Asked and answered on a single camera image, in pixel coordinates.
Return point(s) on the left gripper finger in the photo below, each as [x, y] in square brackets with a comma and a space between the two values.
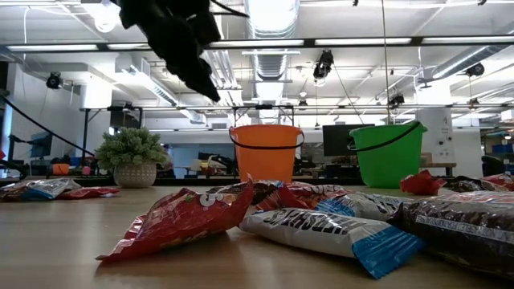
[197, 60]
[176, 66]

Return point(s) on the red Skittles candy bag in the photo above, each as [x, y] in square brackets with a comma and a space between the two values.
[180, 221]
[317, 188]
[502, 180]
[281, 200]
[421, 184]

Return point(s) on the artificial green potted plant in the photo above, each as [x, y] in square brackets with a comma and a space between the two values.
[132, 174]

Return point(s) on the black ceiling fixture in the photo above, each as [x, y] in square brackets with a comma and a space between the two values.
[476, 70]
[396, 100]
[323, 66]
[54, 80]

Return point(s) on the orange plastic bucket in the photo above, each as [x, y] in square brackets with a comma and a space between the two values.
[265, 164]

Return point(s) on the orange bin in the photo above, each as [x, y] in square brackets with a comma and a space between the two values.
[60, 169]

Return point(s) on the small black monitor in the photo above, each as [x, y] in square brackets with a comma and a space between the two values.
[42, 144]

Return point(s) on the black computer monitor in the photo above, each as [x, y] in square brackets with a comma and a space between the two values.
[335, 140]

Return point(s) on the green plastic bucket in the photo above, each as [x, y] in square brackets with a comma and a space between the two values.
[385, 168]

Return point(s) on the wooden desk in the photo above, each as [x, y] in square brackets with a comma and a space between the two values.
[437, 164]

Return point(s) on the black office chair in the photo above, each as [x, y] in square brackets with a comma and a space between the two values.
[492, 166]

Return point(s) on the blue storage bins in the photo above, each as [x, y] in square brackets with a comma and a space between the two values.
[504, 148]

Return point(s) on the silver ventilation duct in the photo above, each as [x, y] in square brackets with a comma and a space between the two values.
[271, 66]

